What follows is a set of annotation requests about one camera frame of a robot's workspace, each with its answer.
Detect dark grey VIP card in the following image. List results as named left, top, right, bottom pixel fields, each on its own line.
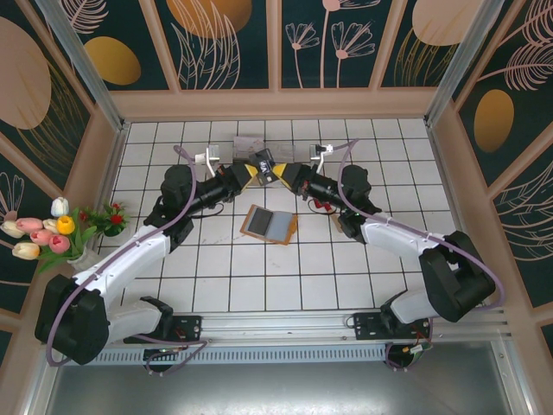
left=249, top=208, right=272, bottom=236

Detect clear plastic organizer box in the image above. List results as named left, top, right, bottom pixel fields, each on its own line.
left=234, top=135, right=265, bottom=153

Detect small red flower plant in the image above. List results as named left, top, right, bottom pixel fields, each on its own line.
left=80, top=201, right=131, bottom=238

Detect artificial tulip bouquet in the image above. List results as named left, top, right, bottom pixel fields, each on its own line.
left=0, top=196, right=99, bottom=277

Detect small green circuit board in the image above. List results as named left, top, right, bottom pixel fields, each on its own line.
left=405, top=343, right=434, bottom=360

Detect grey metal sheet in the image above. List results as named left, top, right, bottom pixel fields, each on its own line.
left=45, top=341, right=535, bottom=415

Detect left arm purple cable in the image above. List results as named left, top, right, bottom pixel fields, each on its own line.
left=45, top=144, right=212, bottom=378

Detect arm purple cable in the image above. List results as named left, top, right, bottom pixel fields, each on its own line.
left=45, top=144, right=212, bottom=378
left=334, top=137, right=505, bottom=374

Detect red shovel wooden handle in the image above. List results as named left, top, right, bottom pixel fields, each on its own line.
left=311, top=197, right=346, bottom=234

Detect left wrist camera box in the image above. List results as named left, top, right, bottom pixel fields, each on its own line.
left=205, top=144, right=223, bottom=170

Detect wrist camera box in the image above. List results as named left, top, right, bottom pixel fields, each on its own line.
left=205, top=144, right=223, bottom=170
left=308, top=142, right=336, bottom=172

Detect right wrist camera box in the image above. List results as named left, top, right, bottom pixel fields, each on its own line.
left=308, top=142, right=336, bottom=172

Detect aluminium side rail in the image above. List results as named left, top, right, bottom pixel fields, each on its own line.
left=92, top=120, right=130, bottom=260
left=426, top=122, right=493, bottom=309

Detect wall panel pink flowers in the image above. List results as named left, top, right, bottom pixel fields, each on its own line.
left=276, top=0, right=387, bottom=93

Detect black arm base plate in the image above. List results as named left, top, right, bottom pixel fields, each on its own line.
left=353, top=310, right=432, bottom=343
left=124, top=314, right=203, bottom=345

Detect aluminium mounting rail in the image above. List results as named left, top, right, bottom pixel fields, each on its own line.
left=41, top=305, right=516, bottom=348

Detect wall panel yellow oval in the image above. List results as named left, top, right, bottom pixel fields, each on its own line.
left=61, top=0, right=174, bottom=93

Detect aluminium corner post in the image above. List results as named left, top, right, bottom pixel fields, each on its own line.
left=34, top=0, right=131, bottom=133
left=424, top=0, right=507, bottom=127

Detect slotted grey cable duct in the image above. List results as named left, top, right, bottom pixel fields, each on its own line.
left=58, top=343, right=390, bottom=367

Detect wall panel gold oval feather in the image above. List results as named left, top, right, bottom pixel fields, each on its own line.
left=451, top=0, right=553, bottom=189

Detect wall panel tan oval stems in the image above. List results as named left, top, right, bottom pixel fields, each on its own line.
left=378, top=0, right=476, bottom=91

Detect wall panel pink leaf outlines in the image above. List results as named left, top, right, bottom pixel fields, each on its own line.
left=487, top=140, right=553, bottom=310
left=0, top=131, right=68, bottom=316

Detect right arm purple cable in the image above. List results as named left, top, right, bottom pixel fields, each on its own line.
left=334, top=137, right=505, bottom=374

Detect wall panel large tan oval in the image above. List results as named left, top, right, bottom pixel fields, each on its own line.
left=0, top=0, right=97, bottom=194

